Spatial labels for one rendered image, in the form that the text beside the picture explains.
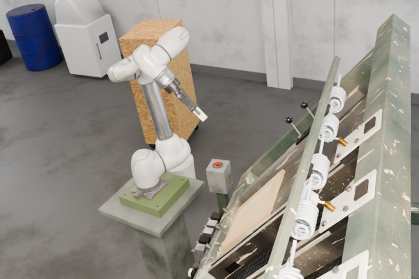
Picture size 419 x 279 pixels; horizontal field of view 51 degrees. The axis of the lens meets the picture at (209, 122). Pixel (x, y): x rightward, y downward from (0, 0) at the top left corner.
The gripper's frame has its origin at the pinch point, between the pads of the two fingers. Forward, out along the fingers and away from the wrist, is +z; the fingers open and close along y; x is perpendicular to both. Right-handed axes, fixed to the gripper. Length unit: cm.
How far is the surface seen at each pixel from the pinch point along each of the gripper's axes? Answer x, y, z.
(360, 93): 58, 12, 40
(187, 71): -26, -241, -18
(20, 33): -201, -462, -236
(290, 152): 16.9, -9.9, 45.7
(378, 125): 49, 77, 30
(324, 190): 24, 62, 41
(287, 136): 19, -36, 45
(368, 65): 71, -8, 38
